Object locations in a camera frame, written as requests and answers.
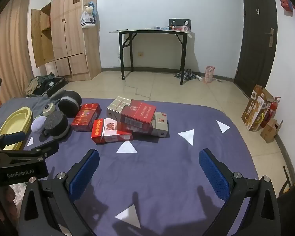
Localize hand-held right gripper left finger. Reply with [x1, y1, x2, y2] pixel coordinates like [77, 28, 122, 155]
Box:
[17, 149, 100, 236]

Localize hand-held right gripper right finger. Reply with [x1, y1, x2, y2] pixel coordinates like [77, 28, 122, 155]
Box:
[199, 148, 281, 236]

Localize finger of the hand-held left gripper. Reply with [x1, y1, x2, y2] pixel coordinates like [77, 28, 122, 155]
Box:
[0, 131, 26, 150]
[0, 142, 59, 165]

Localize pale yellow plastic basin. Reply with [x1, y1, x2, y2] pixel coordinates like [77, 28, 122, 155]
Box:
[0, 106, 34, 151]

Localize black foam cylinder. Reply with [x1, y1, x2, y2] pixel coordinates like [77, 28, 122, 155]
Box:
[43, 111, 70, 142]
[58, 90, 82, 118]

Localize red white lantern cigarette box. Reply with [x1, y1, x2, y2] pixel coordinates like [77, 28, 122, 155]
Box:
[91, 118, 134, 145]

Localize red flame-print cigarette box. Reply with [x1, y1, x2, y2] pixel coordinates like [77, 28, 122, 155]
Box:
[71, 103, 100, 132]

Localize beige and red cigarette box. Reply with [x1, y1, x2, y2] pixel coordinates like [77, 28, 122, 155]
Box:
[133, 111, 169, 137]

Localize red cigarette box white label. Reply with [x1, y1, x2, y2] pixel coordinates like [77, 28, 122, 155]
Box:
[120, 100, 157, 129]

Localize white quilted fabric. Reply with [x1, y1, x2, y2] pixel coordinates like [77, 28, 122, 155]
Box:
[11, 184, 27, 202]

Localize lavender round puff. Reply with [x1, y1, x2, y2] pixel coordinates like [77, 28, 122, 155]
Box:
[31, 116, 48, 132]

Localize grey cloth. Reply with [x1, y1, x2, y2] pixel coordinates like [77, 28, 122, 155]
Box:
[0, 95, 63, 134]

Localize small grey round container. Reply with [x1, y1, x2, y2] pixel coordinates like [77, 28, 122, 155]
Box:
[42, 103, 55, 116]

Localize purple blanket white triangles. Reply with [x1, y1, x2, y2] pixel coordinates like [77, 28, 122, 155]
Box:
[22, 98, 260, 236]

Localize olive clothes pile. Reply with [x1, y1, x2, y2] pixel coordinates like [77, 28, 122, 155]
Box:
[26, 73, 55, 96]

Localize black suitcase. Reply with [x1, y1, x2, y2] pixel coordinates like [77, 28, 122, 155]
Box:
[40, 77, 68, 96]

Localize small brown cardboard box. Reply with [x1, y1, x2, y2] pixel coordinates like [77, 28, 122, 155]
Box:
[260, 119, 283, 143]

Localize printed cardboard box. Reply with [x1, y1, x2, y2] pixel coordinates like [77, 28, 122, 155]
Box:
[241, 84, 274, 131]

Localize red fire extinguisher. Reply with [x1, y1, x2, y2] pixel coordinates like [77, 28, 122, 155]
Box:
[261, 97, 281, 128]

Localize beige curtain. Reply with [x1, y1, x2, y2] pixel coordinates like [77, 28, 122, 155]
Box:
[0, 0, 35, 99]

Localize pink bag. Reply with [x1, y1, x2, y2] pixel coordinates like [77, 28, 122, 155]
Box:
[203, 66, 216, 83]

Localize dark cloth pile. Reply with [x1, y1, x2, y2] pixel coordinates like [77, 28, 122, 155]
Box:
[174, 69, 196, 80]

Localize wooden wardrobe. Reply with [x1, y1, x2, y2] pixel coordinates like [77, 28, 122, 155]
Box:
[31, 0, 102, 81]

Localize dark brown door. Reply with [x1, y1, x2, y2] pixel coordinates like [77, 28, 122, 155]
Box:
[233, 0, 278, 99]

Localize white plastic bag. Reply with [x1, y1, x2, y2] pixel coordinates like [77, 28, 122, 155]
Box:
[80, 1, 97, 29]

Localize black-legged folding table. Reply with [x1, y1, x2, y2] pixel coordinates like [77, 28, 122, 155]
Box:
[110, 28, 192, 85]

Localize red wall hanging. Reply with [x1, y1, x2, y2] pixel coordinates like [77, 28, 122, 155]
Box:
[279, 0, 294, 11]

